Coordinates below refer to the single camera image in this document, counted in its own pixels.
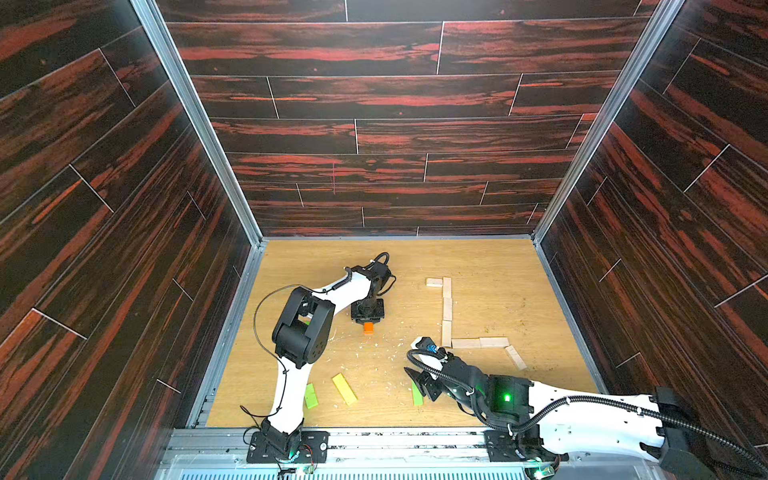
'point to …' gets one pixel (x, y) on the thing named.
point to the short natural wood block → (434, 282)
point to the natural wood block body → (446, 333)
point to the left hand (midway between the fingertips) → (374, 321)
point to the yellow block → (344, 389)
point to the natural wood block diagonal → (463, 343)
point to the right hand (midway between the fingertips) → (419, 355)
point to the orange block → (368, 328)
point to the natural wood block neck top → (447, 287)
